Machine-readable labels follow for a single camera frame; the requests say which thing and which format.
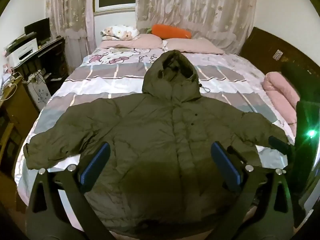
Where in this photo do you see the dark wooden desk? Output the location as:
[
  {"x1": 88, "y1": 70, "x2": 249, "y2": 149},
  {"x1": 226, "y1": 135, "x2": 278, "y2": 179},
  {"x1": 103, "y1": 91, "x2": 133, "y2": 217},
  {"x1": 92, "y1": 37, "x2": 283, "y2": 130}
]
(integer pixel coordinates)
[{"x1": 12, "y1": 36, "x2": 68, "y2": 98}]

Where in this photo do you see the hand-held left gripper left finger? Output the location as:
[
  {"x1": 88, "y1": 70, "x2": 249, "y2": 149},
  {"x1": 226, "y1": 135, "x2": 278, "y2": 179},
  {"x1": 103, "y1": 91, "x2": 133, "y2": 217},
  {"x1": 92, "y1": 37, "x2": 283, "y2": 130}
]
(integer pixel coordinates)
[{"x1": 26, "y1": 141, "x2": 115, "y2": 240}]

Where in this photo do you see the floral lace curtain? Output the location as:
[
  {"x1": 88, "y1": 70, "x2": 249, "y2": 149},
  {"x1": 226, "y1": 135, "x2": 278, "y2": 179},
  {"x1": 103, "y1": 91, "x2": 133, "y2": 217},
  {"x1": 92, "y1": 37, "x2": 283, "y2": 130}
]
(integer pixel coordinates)
[{"x1": 45, "y1": 0, "x2": 258, "y2": 63}]

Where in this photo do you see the brown wooden cabinet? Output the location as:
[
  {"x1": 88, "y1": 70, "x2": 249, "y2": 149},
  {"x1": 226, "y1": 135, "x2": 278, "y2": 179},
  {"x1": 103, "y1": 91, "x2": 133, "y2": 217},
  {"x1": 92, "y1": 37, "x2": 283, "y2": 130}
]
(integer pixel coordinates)
[{"x1": 0, "y1": 79, "x2": 40, "y2": 178}]

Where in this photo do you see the pink pillow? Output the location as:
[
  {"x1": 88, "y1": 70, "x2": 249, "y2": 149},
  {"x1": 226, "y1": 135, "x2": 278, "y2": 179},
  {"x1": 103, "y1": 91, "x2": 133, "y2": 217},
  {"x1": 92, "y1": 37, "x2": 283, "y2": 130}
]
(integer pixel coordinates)
[
  {"x1": 165, "y1": 37, "x2": 225, "y2": 55},
  {"x1": 99, "y1": 34, "x2": 163, "y2": 49}
]

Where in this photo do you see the pink folded blanket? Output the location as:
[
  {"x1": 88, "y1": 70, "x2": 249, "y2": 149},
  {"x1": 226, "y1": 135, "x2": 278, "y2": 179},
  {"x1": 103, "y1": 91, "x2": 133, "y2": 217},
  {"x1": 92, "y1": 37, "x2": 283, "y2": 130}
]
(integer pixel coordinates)
[{"x1": 261, "y1": 71, "x2": 300, "y2": 124}]

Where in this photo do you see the white printed storage box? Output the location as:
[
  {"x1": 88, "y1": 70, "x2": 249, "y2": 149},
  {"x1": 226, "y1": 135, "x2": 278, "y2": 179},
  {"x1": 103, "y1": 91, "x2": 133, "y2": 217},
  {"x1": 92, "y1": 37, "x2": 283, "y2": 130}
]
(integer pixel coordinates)
[{"x1": 26, "y1": 79, "x2": 52, "y2": 110}]

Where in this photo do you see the white floral pillow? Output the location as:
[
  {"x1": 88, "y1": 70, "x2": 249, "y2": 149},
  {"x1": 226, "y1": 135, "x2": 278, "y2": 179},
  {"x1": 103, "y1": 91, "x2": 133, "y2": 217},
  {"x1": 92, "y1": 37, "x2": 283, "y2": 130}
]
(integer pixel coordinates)
[{"x1": 100, "y1": 25, "x2": 140, "y2": 41}]

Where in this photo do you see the bed with patterned plaid duvet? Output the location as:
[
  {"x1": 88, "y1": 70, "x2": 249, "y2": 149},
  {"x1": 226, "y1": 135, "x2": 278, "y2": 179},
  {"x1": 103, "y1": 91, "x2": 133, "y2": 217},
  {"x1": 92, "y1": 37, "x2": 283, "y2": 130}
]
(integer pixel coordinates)
[{"x1": 14, "y1": 39, "x2": 297, "y2": 233}]

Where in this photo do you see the dark wooden board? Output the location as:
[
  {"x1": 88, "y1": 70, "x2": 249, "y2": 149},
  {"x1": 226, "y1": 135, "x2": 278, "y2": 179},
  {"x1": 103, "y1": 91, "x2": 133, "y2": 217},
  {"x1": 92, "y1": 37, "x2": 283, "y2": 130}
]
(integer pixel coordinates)
[{"x1": 239, "y1": 27, "x2": 320, "y2": 85}]

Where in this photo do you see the black monitor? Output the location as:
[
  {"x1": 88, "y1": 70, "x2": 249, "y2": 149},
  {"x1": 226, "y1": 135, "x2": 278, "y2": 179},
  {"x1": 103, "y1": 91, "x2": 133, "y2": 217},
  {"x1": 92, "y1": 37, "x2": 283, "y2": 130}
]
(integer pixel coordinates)
[{"x1": 24, "y1": 18, "x2": 51, "y2": 43}]

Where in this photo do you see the white printer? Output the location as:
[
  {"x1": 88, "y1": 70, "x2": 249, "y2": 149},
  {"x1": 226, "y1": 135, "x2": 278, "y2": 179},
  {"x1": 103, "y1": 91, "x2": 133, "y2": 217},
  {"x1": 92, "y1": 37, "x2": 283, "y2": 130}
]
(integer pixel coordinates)
[{"x1": 5, "y1": 38, "x2": 38, "y2": 67}]

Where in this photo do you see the white cable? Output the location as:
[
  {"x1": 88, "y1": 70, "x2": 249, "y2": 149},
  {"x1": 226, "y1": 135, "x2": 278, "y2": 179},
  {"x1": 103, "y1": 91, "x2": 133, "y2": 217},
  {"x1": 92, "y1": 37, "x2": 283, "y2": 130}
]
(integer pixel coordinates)
[{"x1": 0, "y1": 71, "x2": 23, "y2": 102}]

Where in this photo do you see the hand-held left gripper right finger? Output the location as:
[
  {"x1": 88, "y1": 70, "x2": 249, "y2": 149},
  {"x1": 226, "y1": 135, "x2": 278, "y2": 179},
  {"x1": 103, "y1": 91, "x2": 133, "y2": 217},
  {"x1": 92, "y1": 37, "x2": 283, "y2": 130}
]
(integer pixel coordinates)
[{"x1": 210, "y1": 141, "x2": 294, "y2": 240}]

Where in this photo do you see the orange carrot plush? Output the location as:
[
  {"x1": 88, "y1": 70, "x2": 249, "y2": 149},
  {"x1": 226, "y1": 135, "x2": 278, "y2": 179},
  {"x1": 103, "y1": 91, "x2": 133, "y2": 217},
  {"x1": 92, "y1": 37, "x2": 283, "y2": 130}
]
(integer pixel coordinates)
[{"x1": 146, "y1": 24, "x2": 192, "y2": 39}]

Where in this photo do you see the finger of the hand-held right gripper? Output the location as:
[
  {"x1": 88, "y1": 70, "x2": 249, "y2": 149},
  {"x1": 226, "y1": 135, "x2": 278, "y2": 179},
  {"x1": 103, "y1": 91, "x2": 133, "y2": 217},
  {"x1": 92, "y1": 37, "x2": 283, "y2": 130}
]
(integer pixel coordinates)
[{"x1": 268, "y1": 135, "x2": 296, "y2": 156}]

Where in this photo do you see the olive green hooded puffer jacket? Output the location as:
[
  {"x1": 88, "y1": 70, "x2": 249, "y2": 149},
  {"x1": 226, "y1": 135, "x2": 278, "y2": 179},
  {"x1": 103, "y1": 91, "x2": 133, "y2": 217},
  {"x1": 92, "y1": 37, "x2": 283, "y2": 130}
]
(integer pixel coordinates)
[{"x1": 23, "y1": 50, "x2": 292, "y2": 232}]

